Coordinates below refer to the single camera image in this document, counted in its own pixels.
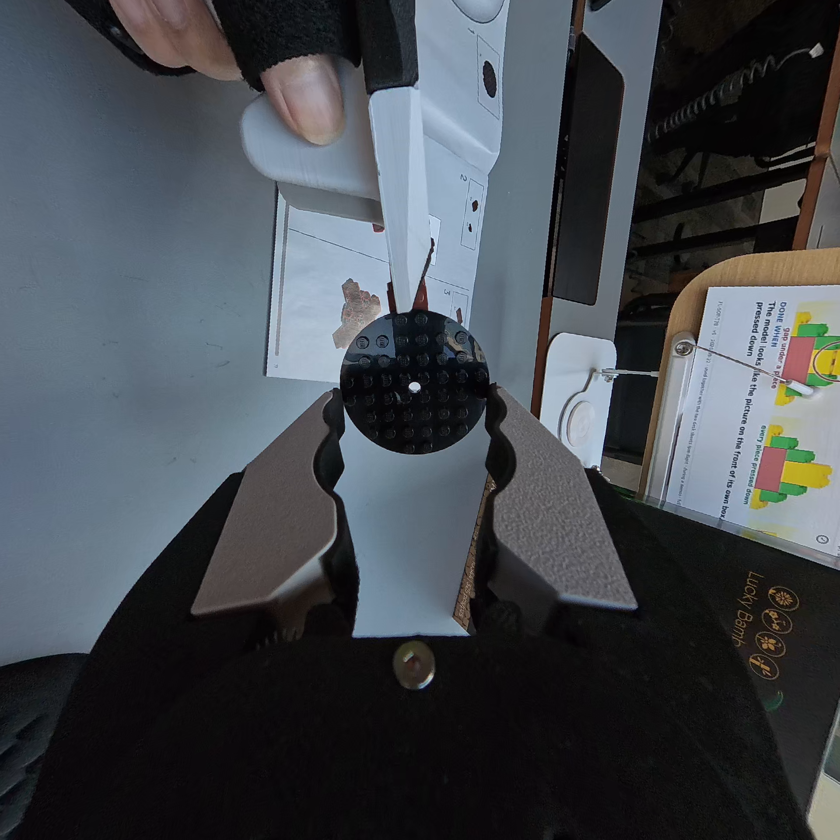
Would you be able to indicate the person's left hand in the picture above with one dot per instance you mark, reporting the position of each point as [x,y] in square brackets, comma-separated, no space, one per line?
[184,33]

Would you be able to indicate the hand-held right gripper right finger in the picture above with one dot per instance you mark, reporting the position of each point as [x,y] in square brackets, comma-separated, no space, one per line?
[558,525]

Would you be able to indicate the thin metal rod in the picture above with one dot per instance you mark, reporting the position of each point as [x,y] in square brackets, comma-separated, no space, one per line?
[741,367]

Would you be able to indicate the black rectangular panel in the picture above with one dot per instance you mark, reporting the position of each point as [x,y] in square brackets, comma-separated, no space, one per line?
[584,170]

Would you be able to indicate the wooden shelf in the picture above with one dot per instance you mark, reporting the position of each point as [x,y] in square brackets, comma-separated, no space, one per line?
[814,177]

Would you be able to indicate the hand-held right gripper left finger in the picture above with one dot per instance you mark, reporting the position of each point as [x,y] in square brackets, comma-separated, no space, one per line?
[275,525]

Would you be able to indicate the light wooden board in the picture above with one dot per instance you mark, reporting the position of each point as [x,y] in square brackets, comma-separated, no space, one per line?
[682,282]

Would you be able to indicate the black round studded plate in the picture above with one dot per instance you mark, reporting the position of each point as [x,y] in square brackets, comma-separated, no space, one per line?
[394,407]

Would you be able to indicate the grey desk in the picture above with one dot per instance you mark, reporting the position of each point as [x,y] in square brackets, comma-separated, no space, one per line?
[131,328]

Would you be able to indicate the white stand base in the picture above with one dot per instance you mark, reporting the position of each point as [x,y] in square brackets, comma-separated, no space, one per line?
[581,407]

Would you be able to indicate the dark bamboo building set box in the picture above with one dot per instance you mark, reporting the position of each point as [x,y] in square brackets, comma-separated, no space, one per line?
[754,590]

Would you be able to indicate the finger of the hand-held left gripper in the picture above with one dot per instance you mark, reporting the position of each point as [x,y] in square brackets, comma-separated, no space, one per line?
[400,197]

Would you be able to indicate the white instruction booklet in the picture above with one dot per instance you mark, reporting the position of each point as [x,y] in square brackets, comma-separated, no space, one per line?
[459,131]

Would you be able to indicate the clear stand instruction sheet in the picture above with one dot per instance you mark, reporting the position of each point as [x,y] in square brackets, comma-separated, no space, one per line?
[741,407]

